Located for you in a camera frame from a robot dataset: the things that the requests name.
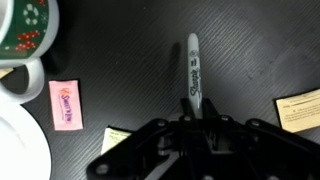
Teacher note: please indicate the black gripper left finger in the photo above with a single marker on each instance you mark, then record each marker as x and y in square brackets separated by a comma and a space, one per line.
[143, 143]

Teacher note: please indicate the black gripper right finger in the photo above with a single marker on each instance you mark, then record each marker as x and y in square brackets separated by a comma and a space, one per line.
[266, 146]

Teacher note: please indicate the grey marker with black cap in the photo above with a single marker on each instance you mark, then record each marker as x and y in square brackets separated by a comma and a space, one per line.
[194, 66]

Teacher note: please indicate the white mug with green band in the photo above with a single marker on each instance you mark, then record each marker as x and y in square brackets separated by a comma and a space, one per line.
[33, 33]

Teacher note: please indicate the pale yellow square packet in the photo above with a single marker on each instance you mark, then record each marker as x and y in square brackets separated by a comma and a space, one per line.
[111, 138]

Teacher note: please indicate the tan packet with text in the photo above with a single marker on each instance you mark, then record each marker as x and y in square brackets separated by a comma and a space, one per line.
[300, 111]

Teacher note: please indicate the pink sweetener packet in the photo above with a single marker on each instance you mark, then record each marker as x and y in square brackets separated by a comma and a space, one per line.
[66, 106]

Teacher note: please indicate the large white round paper disc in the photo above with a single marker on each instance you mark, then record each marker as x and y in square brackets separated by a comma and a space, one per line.
[20, 146]

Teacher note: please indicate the small yellow sugar packet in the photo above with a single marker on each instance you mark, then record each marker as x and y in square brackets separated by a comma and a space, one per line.
[4, 72]

